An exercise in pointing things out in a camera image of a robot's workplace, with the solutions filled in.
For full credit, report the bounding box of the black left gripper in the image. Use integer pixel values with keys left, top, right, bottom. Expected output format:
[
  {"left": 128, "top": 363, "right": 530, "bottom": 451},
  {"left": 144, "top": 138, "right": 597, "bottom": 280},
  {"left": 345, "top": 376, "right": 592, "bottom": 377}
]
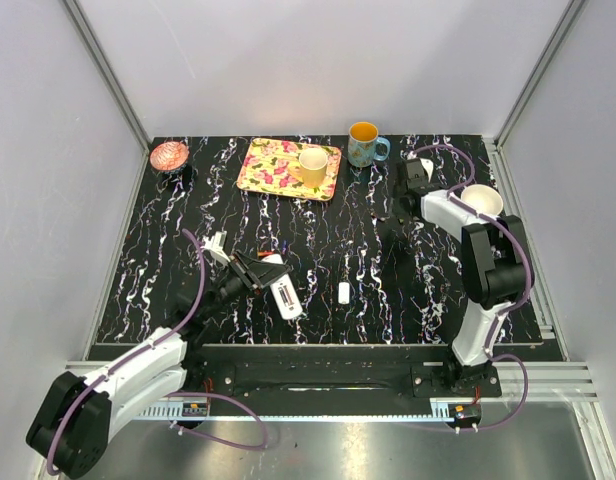
[{"left": 200, "top": 250, "right": 290, "bottom": 321}]

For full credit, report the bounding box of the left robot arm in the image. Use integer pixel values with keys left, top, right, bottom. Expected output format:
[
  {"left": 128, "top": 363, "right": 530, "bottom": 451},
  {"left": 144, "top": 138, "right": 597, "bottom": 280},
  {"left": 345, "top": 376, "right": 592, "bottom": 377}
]
[{"left": 25, "top": 251, "right": 291, "bottom": 479}]

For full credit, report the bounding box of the floral serving tray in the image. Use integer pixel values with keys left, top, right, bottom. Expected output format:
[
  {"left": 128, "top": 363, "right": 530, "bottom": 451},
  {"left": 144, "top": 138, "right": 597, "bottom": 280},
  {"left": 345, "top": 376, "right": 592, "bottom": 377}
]
[{"left": 236, "top": 137, "right": 342, "bottom": 202}]

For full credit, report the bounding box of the pink patterned bowl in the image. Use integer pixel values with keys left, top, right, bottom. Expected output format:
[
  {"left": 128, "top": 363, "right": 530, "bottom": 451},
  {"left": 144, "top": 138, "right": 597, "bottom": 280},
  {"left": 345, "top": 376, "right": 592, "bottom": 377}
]
[{"left": 149, "top": 141, "right": 189, "bottom": 172}]

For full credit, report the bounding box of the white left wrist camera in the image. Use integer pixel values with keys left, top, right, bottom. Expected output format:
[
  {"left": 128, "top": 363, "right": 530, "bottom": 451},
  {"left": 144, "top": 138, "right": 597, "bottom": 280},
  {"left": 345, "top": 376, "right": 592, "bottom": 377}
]
[{"left": 203, "top": 231, "right": 230, "bottom": 267}]

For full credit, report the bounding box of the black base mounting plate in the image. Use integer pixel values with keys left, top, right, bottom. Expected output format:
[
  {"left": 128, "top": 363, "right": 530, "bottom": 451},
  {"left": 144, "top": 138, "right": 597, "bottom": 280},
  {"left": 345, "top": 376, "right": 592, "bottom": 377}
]
[{"left": 182, "top": 344, "right": 502, "bottom": 418}]

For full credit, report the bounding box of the yellow mug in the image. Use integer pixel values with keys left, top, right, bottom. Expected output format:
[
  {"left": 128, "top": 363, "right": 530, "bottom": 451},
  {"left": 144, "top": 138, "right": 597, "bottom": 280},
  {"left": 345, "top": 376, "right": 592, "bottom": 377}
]
[{"left": 287, "top": 147, "right": 328, "bottom": 188}]

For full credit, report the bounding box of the blue patterned mug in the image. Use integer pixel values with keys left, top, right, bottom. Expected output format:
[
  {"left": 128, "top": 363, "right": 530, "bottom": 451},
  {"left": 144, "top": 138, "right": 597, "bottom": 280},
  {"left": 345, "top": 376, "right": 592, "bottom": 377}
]
[{"left": 347, "top": 121, "right": 391, "bottom": 168}]

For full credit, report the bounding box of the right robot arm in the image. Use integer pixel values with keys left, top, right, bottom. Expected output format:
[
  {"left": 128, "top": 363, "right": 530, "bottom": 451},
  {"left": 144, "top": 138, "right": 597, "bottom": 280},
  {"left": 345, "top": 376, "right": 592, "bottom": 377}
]
[{"left": 393, "top": 158, "right": 534, "bottom": 396}]

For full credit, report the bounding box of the cream bowl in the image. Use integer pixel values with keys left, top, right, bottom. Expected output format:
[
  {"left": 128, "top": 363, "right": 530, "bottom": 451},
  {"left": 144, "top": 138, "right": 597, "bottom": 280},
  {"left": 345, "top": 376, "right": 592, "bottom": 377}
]
[{"left": 460, "top": 184, "right": 504, "bottom": 217}]

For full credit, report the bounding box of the white remote control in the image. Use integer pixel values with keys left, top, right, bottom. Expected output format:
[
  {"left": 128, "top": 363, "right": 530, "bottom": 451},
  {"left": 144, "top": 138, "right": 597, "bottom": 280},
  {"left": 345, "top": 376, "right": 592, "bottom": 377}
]
[{"left": 270, "top": 274, "right": 303, "bottom": 321}]

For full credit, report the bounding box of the white battery cover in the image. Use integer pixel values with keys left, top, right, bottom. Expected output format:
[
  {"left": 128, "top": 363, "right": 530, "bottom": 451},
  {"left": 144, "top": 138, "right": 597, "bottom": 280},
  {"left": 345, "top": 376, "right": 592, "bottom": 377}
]
[{"left": 338, "top": 282, "right": 350, "bottom": 305}]

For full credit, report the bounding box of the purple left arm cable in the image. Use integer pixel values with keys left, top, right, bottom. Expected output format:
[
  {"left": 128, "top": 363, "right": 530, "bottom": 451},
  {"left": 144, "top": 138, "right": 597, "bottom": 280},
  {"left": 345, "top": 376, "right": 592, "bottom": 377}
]
[{"left": 46, "top": 228, "right": 270, "bottom": 476}]

